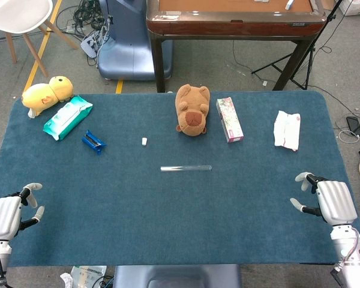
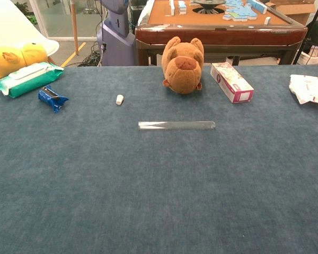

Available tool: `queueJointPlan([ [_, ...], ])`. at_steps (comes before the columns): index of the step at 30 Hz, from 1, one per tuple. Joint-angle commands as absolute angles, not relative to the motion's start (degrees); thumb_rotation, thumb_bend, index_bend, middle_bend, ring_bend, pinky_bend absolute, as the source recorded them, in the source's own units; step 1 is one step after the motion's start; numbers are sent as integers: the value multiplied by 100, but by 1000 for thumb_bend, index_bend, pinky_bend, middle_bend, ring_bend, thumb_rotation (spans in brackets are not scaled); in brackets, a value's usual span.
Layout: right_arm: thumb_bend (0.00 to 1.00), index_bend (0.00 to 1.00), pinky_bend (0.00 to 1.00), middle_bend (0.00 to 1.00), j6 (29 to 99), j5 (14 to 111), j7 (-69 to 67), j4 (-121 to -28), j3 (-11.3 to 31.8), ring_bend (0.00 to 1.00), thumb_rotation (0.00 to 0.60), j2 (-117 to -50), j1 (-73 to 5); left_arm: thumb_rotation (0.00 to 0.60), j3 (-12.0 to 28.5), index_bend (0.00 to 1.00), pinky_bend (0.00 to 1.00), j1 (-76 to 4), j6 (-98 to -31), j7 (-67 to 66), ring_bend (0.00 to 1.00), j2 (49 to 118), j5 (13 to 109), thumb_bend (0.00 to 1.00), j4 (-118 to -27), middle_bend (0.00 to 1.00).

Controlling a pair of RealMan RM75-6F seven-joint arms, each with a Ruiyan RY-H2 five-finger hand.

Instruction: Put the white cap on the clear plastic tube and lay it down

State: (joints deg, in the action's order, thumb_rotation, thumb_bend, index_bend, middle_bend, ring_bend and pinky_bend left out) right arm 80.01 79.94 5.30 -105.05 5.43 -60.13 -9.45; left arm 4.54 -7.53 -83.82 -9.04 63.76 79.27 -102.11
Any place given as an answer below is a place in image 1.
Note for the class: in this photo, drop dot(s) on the grey power strip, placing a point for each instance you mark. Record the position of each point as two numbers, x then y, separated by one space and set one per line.
90 45

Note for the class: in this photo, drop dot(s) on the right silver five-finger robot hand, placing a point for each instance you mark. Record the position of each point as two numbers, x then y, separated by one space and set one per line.
336 201

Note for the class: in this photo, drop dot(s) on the single white mahjong tile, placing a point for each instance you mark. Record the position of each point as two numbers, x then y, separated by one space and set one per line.
289 4

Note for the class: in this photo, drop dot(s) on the white chair wooden legs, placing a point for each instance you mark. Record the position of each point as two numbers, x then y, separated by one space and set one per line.
15 15

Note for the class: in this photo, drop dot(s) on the blue-grey robot torso base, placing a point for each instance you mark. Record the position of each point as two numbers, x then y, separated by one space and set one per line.
177 276

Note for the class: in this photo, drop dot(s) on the black tripod stand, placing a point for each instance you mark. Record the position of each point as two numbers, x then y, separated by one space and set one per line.
303 64

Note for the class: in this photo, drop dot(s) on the pink floral carton box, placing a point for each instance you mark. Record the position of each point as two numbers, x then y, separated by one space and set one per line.
229 120

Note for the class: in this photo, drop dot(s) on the brown mahjong table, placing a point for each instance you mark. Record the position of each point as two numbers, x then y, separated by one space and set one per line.
234 27

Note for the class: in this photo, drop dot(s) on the white tissue pack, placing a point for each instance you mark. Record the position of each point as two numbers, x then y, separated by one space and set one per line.
286 130

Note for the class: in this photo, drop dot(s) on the blue table cloth mat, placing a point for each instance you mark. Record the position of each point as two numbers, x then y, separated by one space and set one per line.
168 216

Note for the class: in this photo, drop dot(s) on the brown capybara plush toy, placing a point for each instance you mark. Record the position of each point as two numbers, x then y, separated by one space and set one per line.
192 111

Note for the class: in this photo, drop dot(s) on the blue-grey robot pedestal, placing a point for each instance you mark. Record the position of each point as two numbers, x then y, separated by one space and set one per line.
129 45

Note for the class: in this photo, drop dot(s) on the blue snack wrapper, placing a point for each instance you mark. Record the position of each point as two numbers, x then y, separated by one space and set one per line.
93 141

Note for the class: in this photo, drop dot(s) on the green wet wipes pack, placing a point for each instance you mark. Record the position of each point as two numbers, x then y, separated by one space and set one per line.
67 118

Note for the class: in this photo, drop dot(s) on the transparent glass test tube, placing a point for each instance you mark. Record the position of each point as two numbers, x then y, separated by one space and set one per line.
186 168

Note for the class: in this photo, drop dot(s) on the black smartphone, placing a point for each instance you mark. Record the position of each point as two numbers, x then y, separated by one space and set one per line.
354 126

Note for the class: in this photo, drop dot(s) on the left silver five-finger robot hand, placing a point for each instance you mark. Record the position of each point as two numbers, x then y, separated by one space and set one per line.
3 216

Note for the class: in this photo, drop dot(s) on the yellow duck plush toy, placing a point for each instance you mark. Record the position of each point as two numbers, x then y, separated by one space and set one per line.
45 96

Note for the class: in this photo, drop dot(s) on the white storage box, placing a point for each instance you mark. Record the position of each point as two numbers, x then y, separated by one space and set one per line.
357 7

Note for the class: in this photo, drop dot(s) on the clear plastic bag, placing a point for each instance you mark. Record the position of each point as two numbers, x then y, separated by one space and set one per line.
88 274

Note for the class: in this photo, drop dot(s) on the small white cap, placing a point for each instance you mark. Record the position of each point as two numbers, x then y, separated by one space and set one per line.
144 141

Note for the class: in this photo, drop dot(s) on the crumpled white paper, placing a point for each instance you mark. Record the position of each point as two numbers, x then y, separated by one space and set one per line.
66 280

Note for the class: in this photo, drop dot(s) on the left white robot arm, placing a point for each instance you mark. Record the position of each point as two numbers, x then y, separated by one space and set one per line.
4 255

